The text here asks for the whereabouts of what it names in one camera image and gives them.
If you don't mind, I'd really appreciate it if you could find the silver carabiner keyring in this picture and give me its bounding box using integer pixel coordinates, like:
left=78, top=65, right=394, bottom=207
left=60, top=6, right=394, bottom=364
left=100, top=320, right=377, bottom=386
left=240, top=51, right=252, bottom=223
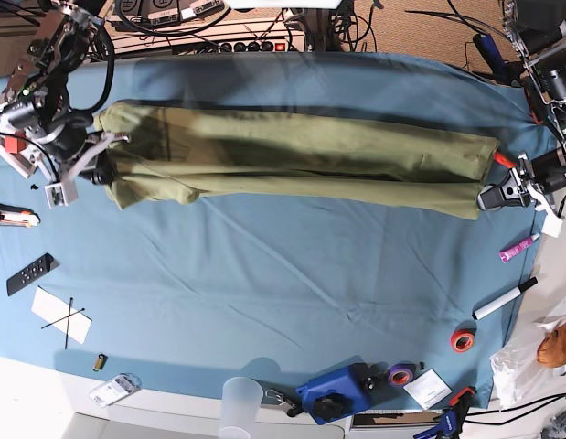
left=264, top=388, right=296, bottom=411

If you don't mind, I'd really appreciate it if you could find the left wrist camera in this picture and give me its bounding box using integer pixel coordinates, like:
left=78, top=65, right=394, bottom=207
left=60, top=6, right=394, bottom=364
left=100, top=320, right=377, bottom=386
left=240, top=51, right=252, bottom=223
left=541, top=214, right=563, bottom=238

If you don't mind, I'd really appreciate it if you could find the orange tape roll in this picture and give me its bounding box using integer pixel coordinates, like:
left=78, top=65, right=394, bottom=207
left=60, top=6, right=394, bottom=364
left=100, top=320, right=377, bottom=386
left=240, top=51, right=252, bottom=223
left=450, top=329, right=475, bottom=353

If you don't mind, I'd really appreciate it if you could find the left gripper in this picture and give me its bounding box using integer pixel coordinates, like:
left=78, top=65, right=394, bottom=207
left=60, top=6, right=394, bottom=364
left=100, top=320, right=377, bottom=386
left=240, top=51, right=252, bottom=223
left=476, top=153, right=566, bottom=218

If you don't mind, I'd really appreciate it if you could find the pink tube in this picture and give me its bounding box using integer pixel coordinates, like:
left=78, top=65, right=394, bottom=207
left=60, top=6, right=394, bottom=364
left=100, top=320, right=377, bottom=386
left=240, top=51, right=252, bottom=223
left=498, top=233, right=540, bottom=263

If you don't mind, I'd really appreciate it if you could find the olive green t-shirt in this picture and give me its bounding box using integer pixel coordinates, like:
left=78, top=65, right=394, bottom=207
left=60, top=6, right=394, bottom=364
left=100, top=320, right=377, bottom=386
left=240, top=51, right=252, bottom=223
left=94, top=102, right=498, bottom=220

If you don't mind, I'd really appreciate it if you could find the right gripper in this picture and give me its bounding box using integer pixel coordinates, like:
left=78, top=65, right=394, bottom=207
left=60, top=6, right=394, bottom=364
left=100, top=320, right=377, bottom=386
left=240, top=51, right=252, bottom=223
left=33, top=128, right=130, bottom=186

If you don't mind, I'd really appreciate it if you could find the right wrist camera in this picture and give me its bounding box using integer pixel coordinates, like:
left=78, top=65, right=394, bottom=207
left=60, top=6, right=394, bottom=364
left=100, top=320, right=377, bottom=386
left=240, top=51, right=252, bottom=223
left=45, top=181, right=78, bottom=209

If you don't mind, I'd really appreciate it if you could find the white black marker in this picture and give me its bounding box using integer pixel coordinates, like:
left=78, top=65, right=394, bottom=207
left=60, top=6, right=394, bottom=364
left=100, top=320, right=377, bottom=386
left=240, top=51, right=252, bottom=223
left=472, top=277, right=538, bottom=320

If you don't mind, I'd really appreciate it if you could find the white power strip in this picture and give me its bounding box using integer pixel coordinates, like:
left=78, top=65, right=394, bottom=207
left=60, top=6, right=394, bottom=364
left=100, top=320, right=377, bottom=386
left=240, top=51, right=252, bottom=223
left=112, top=28, right=308, bottom=55

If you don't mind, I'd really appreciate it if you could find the brown bread roll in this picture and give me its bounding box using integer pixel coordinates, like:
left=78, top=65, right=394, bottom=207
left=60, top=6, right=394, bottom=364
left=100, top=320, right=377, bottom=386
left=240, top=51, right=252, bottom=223
left=537, top=324, right=566, bottom=369

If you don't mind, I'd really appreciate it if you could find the red cube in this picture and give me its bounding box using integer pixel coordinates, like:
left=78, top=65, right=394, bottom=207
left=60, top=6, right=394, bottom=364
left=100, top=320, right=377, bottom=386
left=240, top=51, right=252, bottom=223
left=4, top=135, right=27, bottom=155

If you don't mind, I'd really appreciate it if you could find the black remote control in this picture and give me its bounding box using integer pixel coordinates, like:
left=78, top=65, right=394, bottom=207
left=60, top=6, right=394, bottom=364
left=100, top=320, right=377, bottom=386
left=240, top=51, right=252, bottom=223
left=6, top=253, right=59, bottom=296

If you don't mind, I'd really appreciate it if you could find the blue table cloth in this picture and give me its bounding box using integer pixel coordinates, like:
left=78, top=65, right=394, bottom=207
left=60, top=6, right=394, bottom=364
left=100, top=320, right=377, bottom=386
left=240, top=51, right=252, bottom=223
left=0, top=52, right=556, bottom=407

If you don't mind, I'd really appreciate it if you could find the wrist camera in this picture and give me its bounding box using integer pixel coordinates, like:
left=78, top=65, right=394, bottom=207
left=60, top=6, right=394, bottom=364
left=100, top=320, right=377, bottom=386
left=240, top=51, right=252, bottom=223
left=45, top=181, right=78, bottom=209
left=541, top=214, right=563, bottom=238

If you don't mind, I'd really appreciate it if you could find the black zip tie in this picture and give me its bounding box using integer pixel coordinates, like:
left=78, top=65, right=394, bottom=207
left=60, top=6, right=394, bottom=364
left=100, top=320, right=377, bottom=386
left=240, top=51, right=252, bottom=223
left=64, top=297, right=74, bottom=350
left=40, top=308, right=85, bottom=329

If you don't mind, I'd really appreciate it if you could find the orange white utility knife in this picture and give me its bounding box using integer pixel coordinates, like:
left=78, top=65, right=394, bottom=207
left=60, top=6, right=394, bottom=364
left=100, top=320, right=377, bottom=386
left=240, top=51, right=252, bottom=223
left=0, top=203, right=40, bottom=228

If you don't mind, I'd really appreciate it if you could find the white square card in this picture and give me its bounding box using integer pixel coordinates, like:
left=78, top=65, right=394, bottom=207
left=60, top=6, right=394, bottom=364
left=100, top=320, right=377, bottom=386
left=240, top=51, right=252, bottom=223
left=403, top=369, right=452, bottom=410

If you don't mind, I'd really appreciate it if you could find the black knob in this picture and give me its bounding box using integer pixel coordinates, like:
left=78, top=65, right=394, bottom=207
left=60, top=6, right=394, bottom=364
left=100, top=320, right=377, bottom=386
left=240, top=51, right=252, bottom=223
left=312, top=393, right=352, bottom=423

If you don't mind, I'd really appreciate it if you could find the blue orange bar clamp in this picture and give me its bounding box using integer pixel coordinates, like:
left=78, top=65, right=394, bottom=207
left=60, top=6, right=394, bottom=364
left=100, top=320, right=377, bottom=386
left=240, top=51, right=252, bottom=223
left=412, top=386, right=475, bottom=439

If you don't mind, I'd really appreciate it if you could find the white plastic bag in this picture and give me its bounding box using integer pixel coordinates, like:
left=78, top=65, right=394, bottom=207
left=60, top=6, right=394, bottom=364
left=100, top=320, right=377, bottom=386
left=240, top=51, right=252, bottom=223
left=490, top=296, right=566, bottom=409

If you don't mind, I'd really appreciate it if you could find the translucent plastic cup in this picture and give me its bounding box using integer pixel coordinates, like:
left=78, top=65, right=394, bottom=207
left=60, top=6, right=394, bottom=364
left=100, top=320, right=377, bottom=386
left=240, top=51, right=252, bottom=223
left=218, top=377, right=264, bottom=439

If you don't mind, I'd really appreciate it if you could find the white paper card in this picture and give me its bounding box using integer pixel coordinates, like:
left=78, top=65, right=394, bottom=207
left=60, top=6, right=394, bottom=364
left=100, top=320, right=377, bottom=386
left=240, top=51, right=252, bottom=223
left=31, top=287, right=92, bottom=344

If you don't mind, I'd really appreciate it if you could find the orange handled screwdriver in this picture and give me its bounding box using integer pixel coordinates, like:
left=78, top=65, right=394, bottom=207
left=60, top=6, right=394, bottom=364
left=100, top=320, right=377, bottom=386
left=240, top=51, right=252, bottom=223
left=494, top=151, right=517, bottom=169

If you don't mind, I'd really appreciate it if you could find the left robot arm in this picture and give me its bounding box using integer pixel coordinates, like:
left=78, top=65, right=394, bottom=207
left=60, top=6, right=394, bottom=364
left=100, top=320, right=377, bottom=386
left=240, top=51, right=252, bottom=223
left=477, top=1, right=566, bottom=211

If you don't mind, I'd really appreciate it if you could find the purple tape roll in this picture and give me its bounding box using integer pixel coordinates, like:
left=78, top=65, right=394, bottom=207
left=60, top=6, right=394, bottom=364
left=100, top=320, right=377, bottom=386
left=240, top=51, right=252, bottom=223
left=387, top=363, right=416, bottom=388

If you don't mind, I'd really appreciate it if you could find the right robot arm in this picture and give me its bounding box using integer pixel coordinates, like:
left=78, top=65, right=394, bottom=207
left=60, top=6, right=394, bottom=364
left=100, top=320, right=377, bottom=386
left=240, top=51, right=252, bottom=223
left=0, top=1, right=116, bottom=185

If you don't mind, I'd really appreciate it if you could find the clear plastic package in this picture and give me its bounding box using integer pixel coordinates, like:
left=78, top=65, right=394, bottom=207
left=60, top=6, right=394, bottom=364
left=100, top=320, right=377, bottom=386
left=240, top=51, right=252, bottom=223
left=89, top=373, right=142, bottom=408

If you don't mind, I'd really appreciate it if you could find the blue plastic box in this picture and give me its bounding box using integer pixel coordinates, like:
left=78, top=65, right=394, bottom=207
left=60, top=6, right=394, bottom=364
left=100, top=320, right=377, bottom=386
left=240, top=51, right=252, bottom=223
left=295, top=364, right=375, bottom=425

